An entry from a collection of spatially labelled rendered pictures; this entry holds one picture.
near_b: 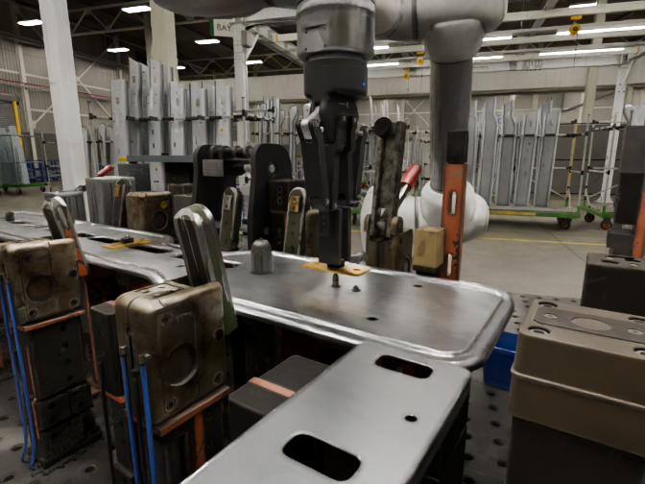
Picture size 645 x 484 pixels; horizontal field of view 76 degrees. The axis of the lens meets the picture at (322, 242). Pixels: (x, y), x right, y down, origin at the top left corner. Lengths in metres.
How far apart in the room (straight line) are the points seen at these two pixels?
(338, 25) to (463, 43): 0.61
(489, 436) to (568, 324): 0.53
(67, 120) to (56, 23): 0.82
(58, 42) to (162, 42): 4.17
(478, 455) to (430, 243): 0.36
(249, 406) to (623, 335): 0.25
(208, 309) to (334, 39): 0.31
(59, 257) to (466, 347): 0.57
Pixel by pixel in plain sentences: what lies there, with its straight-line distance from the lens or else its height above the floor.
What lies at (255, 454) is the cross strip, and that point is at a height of 1.00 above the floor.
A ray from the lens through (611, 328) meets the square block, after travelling 0.32.
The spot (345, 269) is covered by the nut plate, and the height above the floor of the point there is 1.03.
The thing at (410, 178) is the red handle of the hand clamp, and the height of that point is 1.13.
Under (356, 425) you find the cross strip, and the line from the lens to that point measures 0.28.
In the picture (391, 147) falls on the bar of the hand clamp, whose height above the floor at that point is 1.18.
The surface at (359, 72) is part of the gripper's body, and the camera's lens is 0.49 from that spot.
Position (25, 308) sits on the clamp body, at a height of 0.96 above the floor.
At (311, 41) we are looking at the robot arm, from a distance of 0.49.
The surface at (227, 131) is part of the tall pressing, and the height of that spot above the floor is 1.45.
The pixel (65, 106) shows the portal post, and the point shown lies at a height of 1.61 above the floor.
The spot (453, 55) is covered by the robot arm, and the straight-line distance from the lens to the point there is 1.06.
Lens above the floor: 1.17
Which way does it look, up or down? 12 degrees down
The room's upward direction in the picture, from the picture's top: straight up
